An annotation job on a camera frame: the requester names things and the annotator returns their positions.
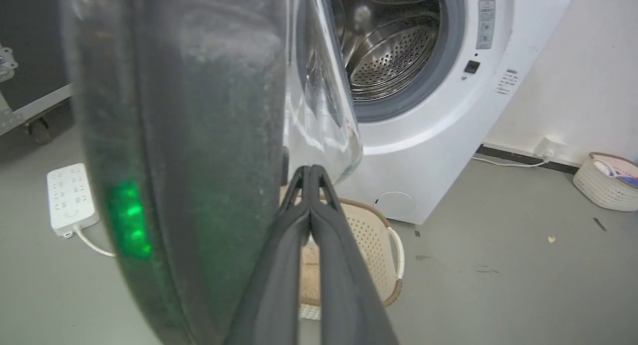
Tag white front-load washing machine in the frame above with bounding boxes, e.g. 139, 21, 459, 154
284, 0, 581, 225

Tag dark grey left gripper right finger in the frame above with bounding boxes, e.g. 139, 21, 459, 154
310, 165, 399, 345

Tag white wall socket plug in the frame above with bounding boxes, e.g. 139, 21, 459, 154
534, 137, 567, 161

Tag white cable along wall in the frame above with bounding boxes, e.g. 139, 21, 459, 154
472, 156, 549, 168

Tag white power strip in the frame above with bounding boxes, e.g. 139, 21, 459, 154
47, 163, 100, 239

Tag beige laundry basket brown rim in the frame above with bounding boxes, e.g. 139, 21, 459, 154
279, 185, 405, 320

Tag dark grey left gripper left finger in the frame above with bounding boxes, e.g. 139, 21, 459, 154
225, 166, 312, 345

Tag white power strip cable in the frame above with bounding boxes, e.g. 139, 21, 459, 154
74, 227, 117, 258

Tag small white woven basket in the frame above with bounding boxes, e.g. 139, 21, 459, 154
573, 152, 638, 212

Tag black flight case metal edges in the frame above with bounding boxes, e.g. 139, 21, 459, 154
0, 0, 74, 145

